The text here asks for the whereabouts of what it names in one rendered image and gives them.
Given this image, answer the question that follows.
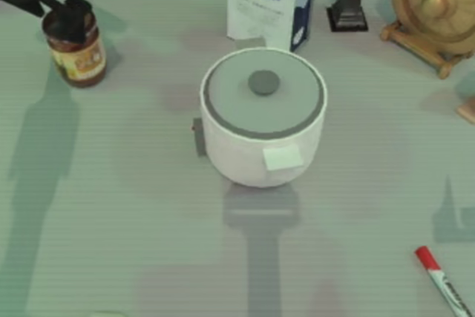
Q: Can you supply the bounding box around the glass jar of red sauce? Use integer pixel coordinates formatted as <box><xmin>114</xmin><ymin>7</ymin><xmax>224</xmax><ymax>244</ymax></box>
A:
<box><xmin>41</xmin><ymin>7</ymin><xmax>108</xmax><ymax>88</ymax></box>

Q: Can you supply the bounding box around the grey pot lid, dark knob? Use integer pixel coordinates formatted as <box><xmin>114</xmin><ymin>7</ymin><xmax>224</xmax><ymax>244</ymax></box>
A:
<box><xmin>204</xmin><ymin>50</ymin><xmax>323</xmax><ymax>136</ymax></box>

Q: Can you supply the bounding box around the white rice cooker grey lid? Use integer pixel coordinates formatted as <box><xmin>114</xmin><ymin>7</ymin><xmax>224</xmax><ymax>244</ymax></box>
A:
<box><xmin>191</xmin><ymin>47</ymin><xmax>328</xmax><ymax>189</ymax></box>

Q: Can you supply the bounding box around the white Atlas carton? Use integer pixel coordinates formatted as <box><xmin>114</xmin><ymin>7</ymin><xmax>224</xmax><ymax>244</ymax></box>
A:
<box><xmin>226</xmin><ymin>0</ymin><xmax>321</xmax><ymax>53</ymax></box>

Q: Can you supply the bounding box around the wooden wheel ornament on stand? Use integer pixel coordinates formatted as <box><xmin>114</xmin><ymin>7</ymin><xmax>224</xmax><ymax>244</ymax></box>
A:
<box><xmin>379</xmin><ymin>0</ymin><xmax>475</xmax><ymax>80</ymax></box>

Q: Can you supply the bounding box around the light wooden block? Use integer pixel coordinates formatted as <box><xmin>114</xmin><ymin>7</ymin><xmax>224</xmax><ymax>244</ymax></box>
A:
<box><xmin>456</xmin><ymin>97</ymin><xmax>475</xmax><ymax>125</ymax></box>

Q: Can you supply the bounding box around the red cap marker pen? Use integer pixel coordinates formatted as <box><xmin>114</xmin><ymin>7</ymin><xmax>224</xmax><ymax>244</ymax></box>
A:
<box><xmin>413</xmin><ymin>245</ymin><xmax>473</xmax><ymax>317</ymax></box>

